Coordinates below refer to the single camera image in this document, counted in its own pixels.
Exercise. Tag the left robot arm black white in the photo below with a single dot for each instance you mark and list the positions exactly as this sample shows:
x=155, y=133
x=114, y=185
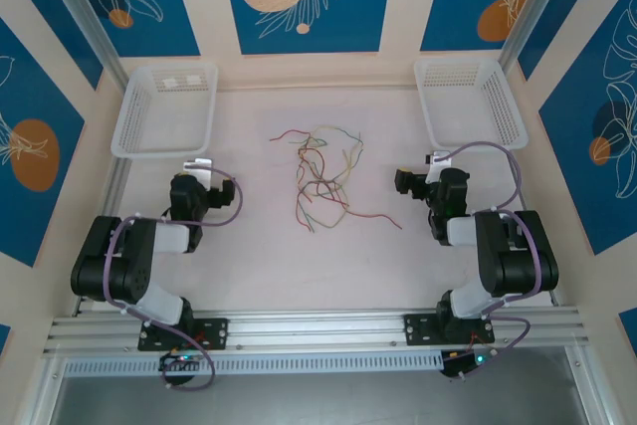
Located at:
x=114, y=266

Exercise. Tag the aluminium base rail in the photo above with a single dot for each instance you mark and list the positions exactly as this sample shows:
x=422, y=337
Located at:
x=318, y=325

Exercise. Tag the white basket with stickers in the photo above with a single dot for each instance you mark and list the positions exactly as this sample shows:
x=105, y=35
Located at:
x=164, y=111

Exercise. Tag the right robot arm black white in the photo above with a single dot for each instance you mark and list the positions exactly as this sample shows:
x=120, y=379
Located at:
x=512, y=256

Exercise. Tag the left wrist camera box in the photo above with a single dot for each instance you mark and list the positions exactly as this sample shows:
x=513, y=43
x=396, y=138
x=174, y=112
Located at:
x=199, y=168

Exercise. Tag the small controller board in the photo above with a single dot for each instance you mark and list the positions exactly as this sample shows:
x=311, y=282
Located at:
x=181, y=361
x=463, y=364

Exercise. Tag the aluminium frame post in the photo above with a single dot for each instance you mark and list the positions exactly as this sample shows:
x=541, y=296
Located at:
x=79, y=9
x=532, y=7

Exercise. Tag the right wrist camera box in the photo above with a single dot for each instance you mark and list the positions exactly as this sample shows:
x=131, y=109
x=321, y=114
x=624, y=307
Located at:
x=440, y=158

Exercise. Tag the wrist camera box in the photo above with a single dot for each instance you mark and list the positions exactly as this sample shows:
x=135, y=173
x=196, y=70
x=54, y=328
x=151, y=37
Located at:
x=199, y=168
x=440, y=158

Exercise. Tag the white perforated plastic basket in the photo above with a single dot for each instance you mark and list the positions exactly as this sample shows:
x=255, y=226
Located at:
x=463, y=111

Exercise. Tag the grey metal plate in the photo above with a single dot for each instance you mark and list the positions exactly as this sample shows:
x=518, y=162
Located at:
x=318, y=400

